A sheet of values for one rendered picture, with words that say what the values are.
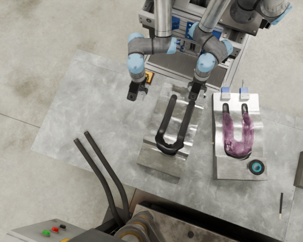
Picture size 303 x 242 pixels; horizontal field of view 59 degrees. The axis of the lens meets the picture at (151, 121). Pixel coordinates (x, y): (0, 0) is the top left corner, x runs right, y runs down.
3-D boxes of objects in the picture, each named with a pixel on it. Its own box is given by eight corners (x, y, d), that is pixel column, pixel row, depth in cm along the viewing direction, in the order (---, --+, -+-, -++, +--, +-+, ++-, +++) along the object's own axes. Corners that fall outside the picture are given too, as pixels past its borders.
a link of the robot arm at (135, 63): (144, 50, 116) (144, 68, 114) (145, 62, 127) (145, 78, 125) (125, 51, 117) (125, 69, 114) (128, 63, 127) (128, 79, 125)
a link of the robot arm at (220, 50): (219, 30, 124) (202, 44, 123) (236, 46, 122) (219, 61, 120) (215, 39, 132) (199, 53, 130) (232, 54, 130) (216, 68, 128)
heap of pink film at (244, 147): (220, 111, 155) (222, 107, 147) (251, 112, 154) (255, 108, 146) (220, 156, 148) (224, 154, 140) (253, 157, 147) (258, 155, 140)
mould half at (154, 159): (164, 86, 166) (165, 78, 153) (205, 99, 163) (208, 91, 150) (136, 163, 154) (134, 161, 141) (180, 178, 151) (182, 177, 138)
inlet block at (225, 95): (219, 80, 163) (221, 77, 157) (227, 80, 162) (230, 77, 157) (220, 101, 159) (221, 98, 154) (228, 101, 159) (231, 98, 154)
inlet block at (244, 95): (237, 81, 162) (240, 77, 157) (246, 81, 162) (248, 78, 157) (238, 102, 159) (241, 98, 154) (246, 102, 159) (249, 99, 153)
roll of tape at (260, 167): (265, 169, 140) (268, 169, 137) (253, 178, 139) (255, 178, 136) (255, 157, 142) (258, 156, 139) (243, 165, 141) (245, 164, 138)
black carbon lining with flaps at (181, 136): (170, 94, 157) (171, 88, 148) (197, 102, 155) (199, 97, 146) (151, 150, 149) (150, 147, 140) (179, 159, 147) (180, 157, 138)
